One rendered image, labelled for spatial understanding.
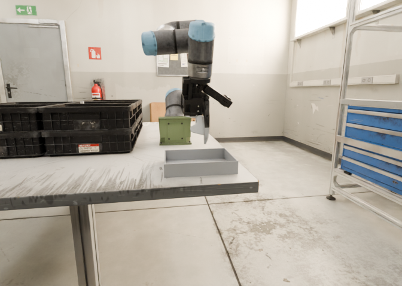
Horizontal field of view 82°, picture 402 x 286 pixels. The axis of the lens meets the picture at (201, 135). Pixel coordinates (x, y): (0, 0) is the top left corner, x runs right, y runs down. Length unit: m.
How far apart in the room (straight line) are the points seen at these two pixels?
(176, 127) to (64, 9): 3.76
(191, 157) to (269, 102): 3.89
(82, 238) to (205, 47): 0.74
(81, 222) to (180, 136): 0.67
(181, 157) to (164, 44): 0.48
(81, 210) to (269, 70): 4.34
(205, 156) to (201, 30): 0.56
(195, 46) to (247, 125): 4.06
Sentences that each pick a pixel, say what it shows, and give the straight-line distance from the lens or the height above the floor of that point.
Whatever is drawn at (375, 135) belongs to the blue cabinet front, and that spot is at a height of 0.68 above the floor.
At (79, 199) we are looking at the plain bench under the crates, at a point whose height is 0.68.
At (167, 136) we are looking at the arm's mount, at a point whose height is 0.75.
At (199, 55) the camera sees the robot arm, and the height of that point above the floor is 1.10.
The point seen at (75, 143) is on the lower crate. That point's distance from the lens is 1.24.
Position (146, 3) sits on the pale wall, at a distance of 4.59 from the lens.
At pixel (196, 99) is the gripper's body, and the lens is 0.73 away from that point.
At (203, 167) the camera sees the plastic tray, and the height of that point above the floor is 0.73.
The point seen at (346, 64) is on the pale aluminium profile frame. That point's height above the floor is 1.22.
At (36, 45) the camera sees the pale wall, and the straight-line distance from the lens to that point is 4.82.
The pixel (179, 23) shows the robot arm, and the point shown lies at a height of 1.30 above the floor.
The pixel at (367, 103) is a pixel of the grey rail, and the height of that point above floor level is 0.91.
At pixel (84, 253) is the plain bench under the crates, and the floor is 0.45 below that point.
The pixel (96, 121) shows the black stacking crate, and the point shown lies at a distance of 1.19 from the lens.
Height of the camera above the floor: 1.00
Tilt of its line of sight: 11 degrees down
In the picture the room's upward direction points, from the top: straight up
